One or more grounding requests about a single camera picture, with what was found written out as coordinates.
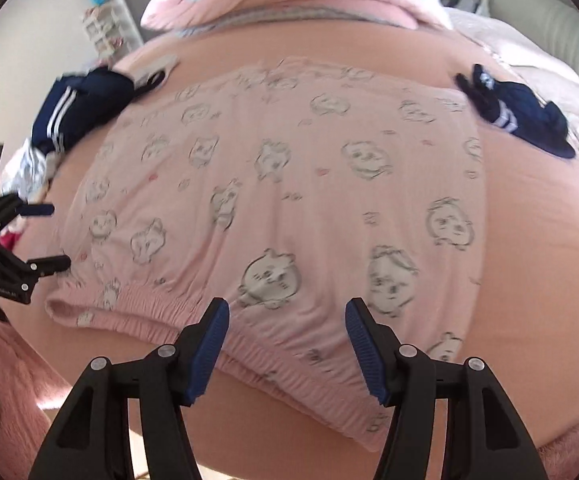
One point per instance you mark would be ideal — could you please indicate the pink cartoon print pajama garment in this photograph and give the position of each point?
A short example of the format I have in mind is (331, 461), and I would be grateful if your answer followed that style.
(286, 192)

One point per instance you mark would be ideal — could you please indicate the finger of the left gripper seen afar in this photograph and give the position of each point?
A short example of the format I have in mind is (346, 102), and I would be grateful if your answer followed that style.
(35, 210)

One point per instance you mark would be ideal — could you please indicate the white shelf with toys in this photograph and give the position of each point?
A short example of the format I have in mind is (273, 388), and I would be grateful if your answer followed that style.
(110, 28)

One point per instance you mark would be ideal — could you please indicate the navy striped garment left pile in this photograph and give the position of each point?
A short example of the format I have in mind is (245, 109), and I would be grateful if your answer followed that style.
(80, 103)

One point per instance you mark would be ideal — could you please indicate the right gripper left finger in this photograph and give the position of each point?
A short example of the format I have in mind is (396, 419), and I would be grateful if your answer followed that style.
(89, 437)

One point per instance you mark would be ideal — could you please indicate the pink fluffy blanket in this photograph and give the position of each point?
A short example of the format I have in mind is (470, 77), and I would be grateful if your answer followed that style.
(28, 385)

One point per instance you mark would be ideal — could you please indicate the white blue patterned clothes pile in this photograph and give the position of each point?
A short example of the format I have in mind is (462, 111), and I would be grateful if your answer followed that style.
(29, 173)

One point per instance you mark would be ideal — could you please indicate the finger of the left gripper afar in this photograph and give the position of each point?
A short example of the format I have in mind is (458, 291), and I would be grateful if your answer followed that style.
(50, 265)

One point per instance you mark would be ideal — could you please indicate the magenta garment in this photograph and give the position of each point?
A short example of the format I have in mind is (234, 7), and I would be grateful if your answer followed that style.
(12, 227)

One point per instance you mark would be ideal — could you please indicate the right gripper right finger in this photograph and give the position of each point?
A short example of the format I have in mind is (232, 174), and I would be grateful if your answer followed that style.
(485, 438)

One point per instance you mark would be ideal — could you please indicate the white black small item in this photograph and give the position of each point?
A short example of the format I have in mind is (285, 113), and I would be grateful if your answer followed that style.
(154, 71)

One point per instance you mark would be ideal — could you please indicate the navy striped garment on bed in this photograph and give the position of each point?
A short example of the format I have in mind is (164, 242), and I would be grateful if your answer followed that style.
(515, 109)

